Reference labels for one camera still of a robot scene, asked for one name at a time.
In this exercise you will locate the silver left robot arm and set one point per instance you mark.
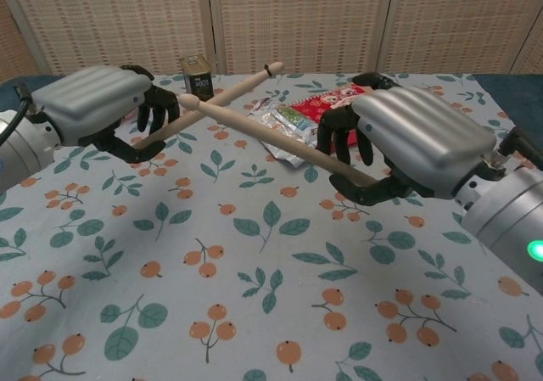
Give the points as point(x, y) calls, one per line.
point(25, 152)

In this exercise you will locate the red cartoon desk calendar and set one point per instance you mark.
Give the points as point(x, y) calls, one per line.
point(314, 101)

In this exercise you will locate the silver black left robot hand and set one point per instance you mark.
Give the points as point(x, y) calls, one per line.
point(93, 96)

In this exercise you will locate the woven bamboo screen panel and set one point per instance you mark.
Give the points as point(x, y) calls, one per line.
point(119, 16)
point(458, 20)
point(533, 54)
point(17, 46)
point(297, 20)

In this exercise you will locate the gold and black tin can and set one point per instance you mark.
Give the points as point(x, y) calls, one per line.
point(196, 80)

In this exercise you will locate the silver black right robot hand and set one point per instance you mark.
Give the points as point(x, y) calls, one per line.
point(424, 135)

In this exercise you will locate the crumpled silver snack bag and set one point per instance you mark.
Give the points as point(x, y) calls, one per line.
point(284, 122)

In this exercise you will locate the floral print tablecloth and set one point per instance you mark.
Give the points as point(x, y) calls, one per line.
point(254, 270)

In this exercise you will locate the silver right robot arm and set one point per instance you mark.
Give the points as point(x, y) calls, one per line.
point(505, 215)

